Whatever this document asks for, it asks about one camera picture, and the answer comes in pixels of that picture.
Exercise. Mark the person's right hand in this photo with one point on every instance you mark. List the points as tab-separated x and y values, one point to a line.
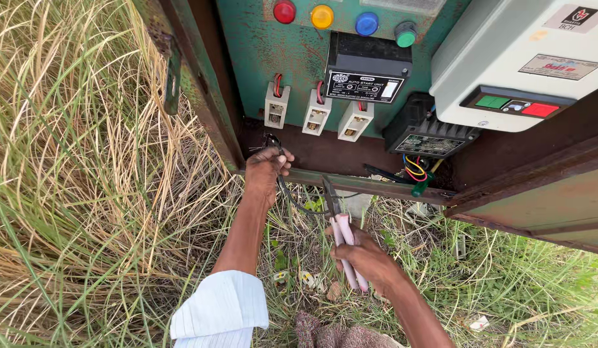
364	258

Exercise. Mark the person's left hand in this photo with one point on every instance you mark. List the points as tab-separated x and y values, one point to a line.
262	170

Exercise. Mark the person's left fingers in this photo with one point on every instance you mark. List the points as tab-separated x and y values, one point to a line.
279	157

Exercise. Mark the white porcelain fuse holder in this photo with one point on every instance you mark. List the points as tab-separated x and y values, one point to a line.
316	113
276	105
355	122

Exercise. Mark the green metal electrical cabinet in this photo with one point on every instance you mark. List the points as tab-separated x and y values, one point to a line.
337	87

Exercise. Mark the black auto start unit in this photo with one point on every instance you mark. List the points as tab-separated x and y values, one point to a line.
366	67

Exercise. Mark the rusty green cabinet door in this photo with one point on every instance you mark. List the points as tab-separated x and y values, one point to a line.
183	72
535	203

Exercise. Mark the red indicator lamp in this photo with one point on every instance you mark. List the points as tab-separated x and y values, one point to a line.
284	11

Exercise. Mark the yellow indicator lamp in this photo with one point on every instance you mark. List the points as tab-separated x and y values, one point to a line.
322	16

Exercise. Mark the black finned control module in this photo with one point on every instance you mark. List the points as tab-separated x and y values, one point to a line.
427	133

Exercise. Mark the blue indicator lamp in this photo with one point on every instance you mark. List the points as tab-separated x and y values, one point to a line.
367	23

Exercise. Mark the white rolled shirt sleeve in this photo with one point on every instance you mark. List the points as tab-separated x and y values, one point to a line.
221	309

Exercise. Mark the green push button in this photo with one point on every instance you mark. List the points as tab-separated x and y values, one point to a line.
405	35

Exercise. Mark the person's checkered garment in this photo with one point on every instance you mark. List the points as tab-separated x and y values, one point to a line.
340	333

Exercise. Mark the white motor starter box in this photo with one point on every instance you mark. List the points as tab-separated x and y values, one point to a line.
516	58

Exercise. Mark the white paper scrap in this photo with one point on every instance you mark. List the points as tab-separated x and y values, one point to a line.
477	322

